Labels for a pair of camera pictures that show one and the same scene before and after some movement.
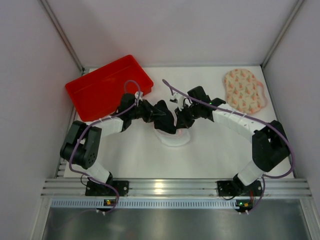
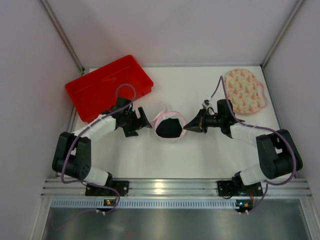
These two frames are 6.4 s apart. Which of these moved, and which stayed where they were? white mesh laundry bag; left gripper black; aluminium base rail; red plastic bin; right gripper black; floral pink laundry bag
Moved: right gripper black; left gripper black; white mesh laundry bag
Stayed: floral pink laundry bag; aluminium base rail; red plastic bin
